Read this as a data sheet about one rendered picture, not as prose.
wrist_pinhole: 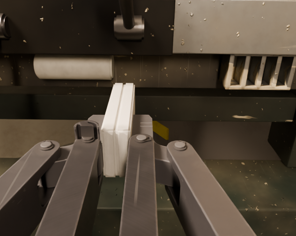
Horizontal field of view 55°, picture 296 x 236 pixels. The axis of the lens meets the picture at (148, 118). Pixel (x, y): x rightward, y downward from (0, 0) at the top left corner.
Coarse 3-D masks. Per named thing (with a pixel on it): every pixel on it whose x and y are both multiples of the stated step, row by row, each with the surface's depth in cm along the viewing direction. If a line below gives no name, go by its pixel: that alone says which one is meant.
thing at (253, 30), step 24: (192, 0) 25; (216, 0) 25; (240, 0) 25; (264, 0) 25; (288, 0) 25; (192, 24) 26; (216, 24) 26; (240, 24) 26; (264, 24) 26; (288, 24) 26; (192, 48) 27; (216, 48) 27; (240, 48) 27; (264, 48) 27; (288, 48) 27
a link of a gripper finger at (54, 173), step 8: (96, 120) 17; (72, 144) 14; (64, 152) 14; (56, 160) 13; (64, 160) 13; (56, 168) 13; (48, 176) 13; (56, 176) 13; (40, 184) 14; (48, 184) 13
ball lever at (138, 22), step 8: (120, 0) 19; (128, 0) 19; (120, 8) 21; (128, 8) 20; (120, 16) 25; (128, 16) 22; (136, 16) 25; (120, 24) 24; (128, 24) 23; (136, 24) 24; (120, 32) 25; (128, 32) 25; (136, 32) 25; (120, 40) 26; (128, 40) 26; (136, 40) 25
